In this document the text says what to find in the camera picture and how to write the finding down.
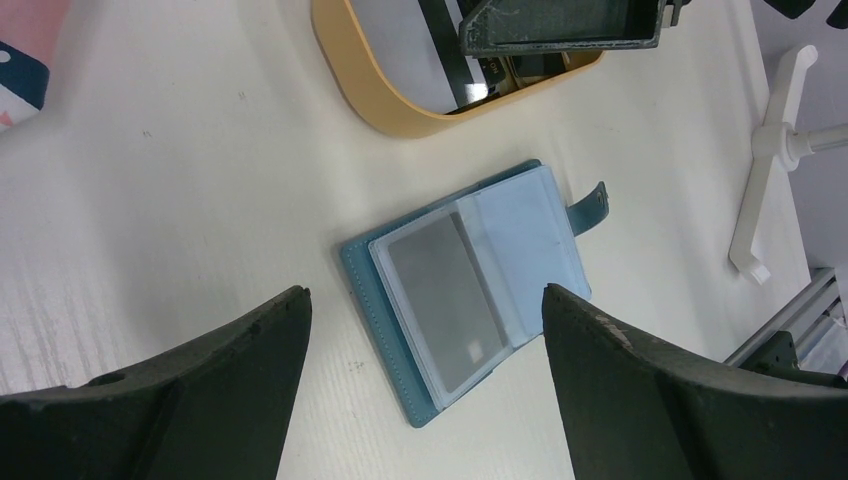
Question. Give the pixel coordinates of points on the black credit card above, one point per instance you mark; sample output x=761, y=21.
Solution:
x=447, y=310

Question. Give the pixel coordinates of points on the pink shark print garment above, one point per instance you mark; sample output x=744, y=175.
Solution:
x=29, y=35

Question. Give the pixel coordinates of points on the blue leather card holder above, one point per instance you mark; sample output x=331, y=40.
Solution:
x=523, y=236

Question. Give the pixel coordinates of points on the metal clothes rack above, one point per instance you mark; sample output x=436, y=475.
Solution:
x=777, y=145

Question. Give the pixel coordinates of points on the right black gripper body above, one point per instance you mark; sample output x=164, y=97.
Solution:
x=529, y=27

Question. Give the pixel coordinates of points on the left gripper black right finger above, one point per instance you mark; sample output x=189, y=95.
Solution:
x=634, y=406

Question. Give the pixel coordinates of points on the oval wooden tray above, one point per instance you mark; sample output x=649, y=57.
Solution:
x=385, y=64

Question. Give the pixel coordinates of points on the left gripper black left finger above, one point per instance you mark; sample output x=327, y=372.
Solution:
x=216, y=407

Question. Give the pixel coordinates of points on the grey striped credit card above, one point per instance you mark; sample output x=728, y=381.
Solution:
x=465, y=76

